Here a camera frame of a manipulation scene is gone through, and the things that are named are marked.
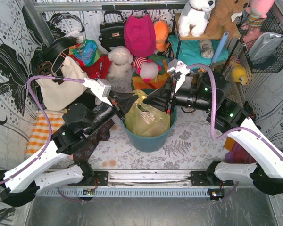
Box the yellow plastic trash bag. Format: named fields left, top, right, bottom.
left=125, top=89, right=170, bottom=137

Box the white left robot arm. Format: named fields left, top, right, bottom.
left=0, top=91, right=138, bottom=207

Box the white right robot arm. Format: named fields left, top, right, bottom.
left=143, top=70, right=283, bottom=195

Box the crumpled white paper trash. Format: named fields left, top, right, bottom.
left=141, top=111, right=155, bottom=123

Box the cream canvas tote bag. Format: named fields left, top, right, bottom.
left=36, top=56, right=87, bottom=111

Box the teal plastic trash bin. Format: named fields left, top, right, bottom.
left=121, top=110, right=177, bottom=153

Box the magenta fuzzy bag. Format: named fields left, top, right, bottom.
left=124, top=14, right=156, bottom=57

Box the pink striped plush doll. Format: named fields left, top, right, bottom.
left=132, top=57, right=162, bottom=82

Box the dark floral necktie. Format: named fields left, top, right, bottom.
left=73, top=119, right=114, bottom=163

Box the red garment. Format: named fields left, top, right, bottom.
left=75, top=55, right=111, bottom=79

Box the white plush lamb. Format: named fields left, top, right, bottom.
left=108, top=46, right=133, bottom=79

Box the teal folded cloth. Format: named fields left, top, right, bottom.
left=168, top=35, right=229, bottom=66

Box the colourful silk scarf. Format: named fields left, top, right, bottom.
left=68, top=39, right=101, bottom=67

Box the black leather handbag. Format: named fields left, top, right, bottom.
left=98, top=10, right=126, bottom=52

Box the pink cloth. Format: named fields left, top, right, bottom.
left=68, top=154, right=75, bottom=161

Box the orange plush toy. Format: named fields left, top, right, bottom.
left=153, top=20, right=168, bottom=52

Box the yellow plush duck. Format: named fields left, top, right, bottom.
left=229, top=56, right=247, bottom=85

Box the black hat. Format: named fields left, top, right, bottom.
left=42, top=37, right=77, bottom=61

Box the orange checked towel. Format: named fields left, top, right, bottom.
left=26, top=109, right=67, bottom=157

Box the purple orange sock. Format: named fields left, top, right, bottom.
left=224, top=137, right=256, bottom=164

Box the white plush dog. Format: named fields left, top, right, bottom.
left=178, top=0, right=215, bottom=37

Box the black metal shelf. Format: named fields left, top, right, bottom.
left=168, top=13, right=230, bottom=66

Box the brown teddy bear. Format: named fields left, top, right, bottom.
left=204, top=0, right=250, bottom=40

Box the silver foil pouch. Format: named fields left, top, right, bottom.
left=249, top=32, right=283, bottom=61

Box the pink plush toy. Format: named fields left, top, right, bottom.
left=243, top=0, right=274, bottom=28

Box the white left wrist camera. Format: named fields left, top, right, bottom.
left=83, top=78, right=112, bottom=106

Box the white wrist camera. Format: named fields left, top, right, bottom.
left=83, top=78, right=112, bottom=106
left=167, top=59, right=190, bottom=93

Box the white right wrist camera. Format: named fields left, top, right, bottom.
left=167, top=59, right=190, bottom=93

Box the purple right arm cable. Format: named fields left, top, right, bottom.
left=186, top=63, right=283, bottom=201

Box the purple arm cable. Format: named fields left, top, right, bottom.
left=186, top=63, right=283, bottom=201
left=0, top=75, right=87, bottom=204

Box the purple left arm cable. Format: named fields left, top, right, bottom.
left=0, top=75, right=87, bottom=204

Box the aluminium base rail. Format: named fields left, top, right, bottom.
left=35, top=168, right=269, bottom=201

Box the blue handled broom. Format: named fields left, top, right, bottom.
left=210, top=31, right=229, bottom=70

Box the black wire basket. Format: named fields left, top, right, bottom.
left=237, top=10, right=283, bottom=73

